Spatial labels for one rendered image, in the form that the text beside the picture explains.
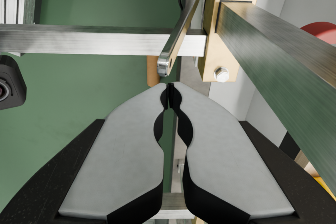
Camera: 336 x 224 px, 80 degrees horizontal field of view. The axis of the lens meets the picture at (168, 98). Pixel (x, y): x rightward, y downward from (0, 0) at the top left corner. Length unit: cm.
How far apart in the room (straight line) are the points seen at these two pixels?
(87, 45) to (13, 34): 9
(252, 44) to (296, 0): 38
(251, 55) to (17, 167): 219
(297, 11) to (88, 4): 95
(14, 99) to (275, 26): 24
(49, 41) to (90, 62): 100
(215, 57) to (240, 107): 42
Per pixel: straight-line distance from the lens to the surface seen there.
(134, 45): 28
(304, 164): 46
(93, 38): 29
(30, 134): 187
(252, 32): 17
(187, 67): 47
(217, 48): 28
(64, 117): 163
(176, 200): 38
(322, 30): 29
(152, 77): 119
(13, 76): 23
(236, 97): 65
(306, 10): 51
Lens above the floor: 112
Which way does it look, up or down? 55 degrees down
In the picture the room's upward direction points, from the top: 177 degrees clockwise
